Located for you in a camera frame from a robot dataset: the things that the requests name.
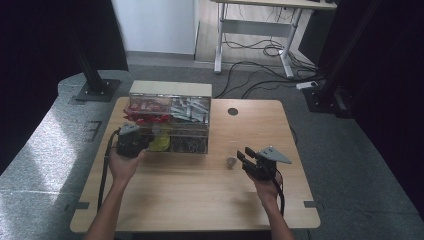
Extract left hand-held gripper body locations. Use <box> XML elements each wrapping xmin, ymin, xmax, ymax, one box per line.
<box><xmin>115</xmin><ymin>122</ymin><xmax>150</xmax><ymax>159</ymax></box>

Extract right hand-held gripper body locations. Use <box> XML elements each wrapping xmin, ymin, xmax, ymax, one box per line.
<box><xmin>244</xmin><ymin>145</ymin><xmax>293</xmax><ymax>182</ymax></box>

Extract yellow dried fruit slices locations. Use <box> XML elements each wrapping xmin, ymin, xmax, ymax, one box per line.
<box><xmin>148</xmin><ymin>131</ymin><xmax>172</xmax><ymax>152</ymax></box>

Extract clear acrylic organizer box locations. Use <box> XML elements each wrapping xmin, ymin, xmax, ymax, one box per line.
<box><xmin>128</xmin><ymin>79</ymin><xmax>213</xmax><ymax>155</ymax></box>

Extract person's right hand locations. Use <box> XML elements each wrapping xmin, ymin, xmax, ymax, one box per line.
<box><xmin>247</xmin><ymin>169</ymin><xmax>285</xmax><ymax>207</ymax></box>

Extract person's left hand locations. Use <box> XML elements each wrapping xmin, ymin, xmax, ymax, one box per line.
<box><xmin>107</xmin><ymin>146</ymin><xmax>147</xmax><ymax>187</ymax></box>

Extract pile of red packets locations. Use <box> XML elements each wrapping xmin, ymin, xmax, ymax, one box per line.
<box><xmin>123</xmin><ymin>100</ymin><xmax>172</xmax><ymax>126</ymax></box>

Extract dark dried tea pieces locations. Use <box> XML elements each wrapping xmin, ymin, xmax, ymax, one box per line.
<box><xmin>170</xmin><ymin>131</ymin><xmax>208</xmax><ymax>154</ymax></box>

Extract metal floor socket cover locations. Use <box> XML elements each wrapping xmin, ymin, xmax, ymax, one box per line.
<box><xmin>81</xmin><ymin>120</ymin><xmax>103</xmax><ymax>143</ymax></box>

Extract pile of white packets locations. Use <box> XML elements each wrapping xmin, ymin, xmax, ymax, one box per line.
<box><xmin>171</xmin><ymin>97</ymin><xmax>211</xmax><ymax>123</ymax></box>

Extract black metal stand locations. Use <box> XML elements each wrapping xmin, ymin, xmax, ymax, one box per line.
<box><xmin>302</xmin><ymin>0</ymin><xmax>384</xmax><ymax>120</ymax></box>
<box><xmin>66</xmin><ymin>19</ymin><xmax>121</xmax><ymax>103</ymax></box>

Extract white power strip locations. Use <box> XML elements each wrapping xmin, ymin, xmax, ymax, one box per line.
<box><xmin>295</xmin><ymin>80</ymin><xmax>320</xmax><ymax>91</ymax></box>

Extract black curtain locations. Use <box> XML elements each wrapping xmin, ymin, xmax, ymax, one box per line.
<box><xmin>297</xmin><ymin>0</ymin><xmax>424</xmax><ymax>219</ymax></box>
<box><xmin>0</xmin><ymin>0</ymin><xmax>130</xmax><ymax>175</ymax></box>

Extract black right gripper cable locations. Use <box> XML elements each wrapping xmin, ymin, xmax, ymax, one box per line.
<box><xmin>271</xmin><ymin>169</ymin><xmax>286</xmax><ymax>218</ymax></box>

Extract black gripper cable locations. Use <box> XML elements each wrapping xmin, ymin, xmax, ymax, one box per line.
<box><xmin>96</xmin><ymin>127</ymin><xmax>121</xmax><ymax>213</ymax></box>
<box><xmin>271</xmin><ymin>169</ymin><xmax>286</xmax><ymax>218</ymax></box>

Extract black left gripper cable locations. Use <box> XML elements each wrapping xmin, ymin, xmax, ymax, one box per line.
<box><xmin>96</xmin><ymin>127</ymin><xmax>121</xmax><ymax>213</ymax></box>

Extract tangle of black floor cables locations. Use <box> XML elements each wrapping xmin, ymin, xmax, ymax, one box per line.
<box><xmin>213</xmin><ymin>31</ymin><xmax>326</xmax><ymax>100</ymax></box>

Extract white frame desk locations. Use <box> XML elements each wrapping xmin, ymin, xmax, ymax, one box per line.
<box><xmin>211</xmin><ymin>0</ymin><xmax>338</xmax><ymax>80</ymax></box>

